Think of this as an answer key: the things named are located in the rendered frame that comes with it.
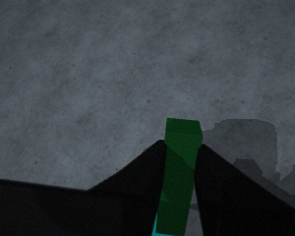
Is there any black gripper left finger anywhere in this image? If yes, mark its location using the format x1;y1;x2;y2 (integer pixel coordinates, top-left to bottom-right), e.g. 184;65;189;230
0;140;167;236

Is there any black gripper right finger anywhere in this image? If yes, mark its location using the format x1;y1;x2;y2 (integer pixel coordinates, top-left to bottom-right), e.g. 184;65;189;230
194;144;295;236

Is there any dark green post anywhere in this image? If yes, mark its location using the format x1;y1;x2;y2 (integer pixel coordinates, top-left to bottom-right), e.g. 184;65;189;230
155;118;203;236

